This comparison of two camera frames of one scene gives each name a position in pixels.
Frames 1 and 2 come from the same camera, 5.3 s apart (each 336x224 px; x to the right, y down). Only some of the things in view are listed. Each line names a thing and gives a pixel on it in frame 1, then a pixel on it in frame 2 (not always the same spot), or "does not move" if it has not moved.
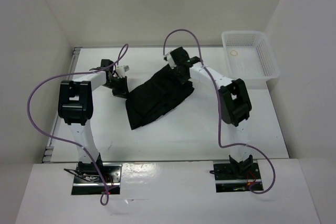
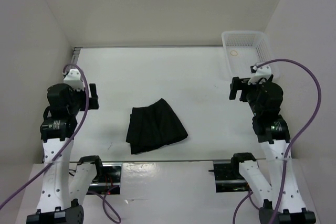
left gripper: [124, 91] -> [93, 102]
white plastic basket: [249, 56] does not move
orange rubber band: [233, 51] does not move
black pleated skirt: [150, 100] -> [154, 127]
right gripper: [184, 79] -> [237, 83]
